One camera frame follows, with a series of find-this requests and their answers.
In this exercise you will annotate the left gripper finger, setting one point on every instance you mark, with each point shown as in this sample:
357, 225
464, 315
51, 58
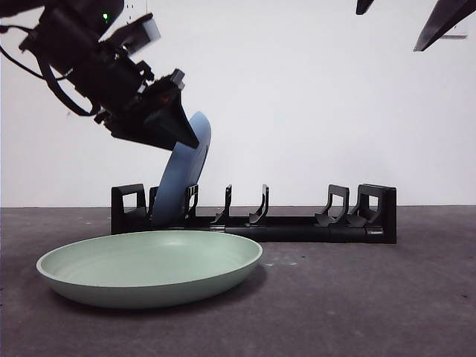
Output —
176, 115
148, 134

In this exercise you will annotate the black plastic plate rack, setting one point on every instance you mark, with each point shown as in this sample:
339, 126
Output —
297, 232

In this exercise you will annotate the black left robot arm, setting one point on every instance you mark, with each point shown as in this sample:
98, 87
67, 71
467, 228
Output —
85, 74

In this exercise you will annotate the round green plate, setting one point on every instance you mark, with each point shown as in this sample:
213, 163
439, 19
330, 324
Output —
148, 264

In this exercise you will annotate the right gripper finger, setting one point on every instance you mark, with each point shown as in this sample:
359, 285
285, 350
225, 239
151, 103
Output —
363, 6
440, 22

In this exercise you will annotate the round blue plate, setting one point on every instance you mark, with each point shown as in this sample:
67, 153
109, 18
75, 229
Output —
186, 167

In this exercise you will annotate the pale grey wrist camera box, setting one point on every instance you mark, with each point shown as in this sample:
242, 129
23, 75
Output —
149, 29

